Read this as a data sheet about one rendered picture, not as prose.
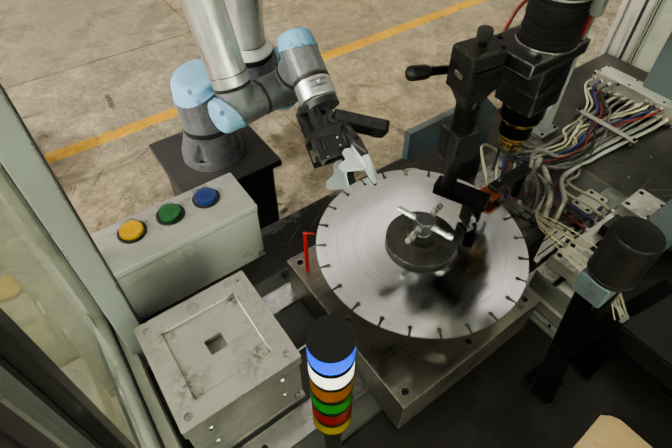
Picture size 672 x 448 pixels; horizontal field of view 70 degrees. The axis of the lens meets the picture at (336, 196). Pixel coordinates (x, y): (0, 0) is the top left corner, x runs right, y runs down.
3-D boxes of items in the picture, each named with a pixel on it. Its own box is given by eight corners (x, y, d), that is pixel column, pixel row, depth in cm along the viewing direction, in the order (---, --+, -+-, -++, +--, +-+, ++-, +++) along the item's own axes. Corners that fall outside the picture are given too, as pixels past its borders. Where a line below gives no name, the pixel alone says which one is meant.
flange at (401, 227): (452, 277, 71) (455, 268, 69) (378, 261, 73) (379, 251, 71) (459, 222, 78) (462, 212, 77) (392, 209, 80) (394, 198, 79)
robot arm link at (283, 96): (244, 94, 106) (256, 68, 96) (284, 75, 111) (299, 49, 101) (264, 124, 105) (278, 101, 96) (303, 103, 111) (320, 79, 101)
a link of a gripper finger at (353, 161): (351, 192, 83) (329, 162, 89) (381, 182, 85) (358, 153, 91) (351, 179, 81) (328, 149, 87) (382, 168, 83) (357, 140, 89)
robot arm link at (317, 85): (325, 87, 99) (334, 68, 91) (333, 107, 99) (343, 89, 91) (292, 96, 97) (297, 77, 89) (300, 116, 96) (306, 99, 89)
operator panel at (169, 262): (132, 325, 88) (104, 279, 77) (113, 284, 94) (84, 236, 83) (266, 253, 99) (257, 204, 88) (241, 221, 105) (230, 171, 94)
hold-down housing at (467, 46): (449, 171, 69) (479, 42, 54) (430, 152, 72) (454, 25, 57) (480, 160, 70) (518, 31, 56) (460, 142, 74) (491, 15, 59)
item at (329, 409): (326, 425, 49) (326, 414, 47) (302, 389, 51) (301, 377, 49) (361, 398, 51) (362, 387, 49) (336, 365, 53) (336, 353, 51)
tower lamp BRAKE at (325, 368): (324, 387, 42) (324, 372, 40) (297, 347, 44) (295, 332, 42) (365, 358, 44) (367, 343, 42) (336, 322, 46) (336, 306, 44)
